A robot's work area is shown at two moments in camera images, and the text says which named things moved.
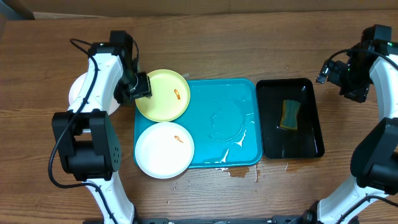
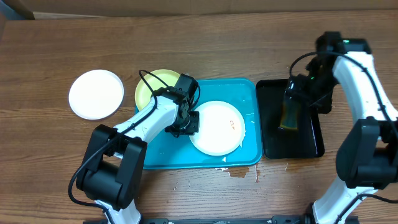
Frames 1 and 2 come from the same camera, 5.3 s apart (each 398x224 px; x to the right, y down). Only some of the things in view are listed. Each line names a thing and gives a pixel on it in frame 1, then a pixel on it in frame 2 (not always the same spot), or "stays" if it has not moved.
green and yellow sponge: x=289 y=114 stays
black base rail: x=296 y=219 stays
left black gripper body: x=134 y=86 to x=189 y=126
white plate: x=164 y=150 to x=221 y=128
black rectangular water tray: x=306 y=141 stays
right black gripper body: x=351 y=80 to x=319 y=91
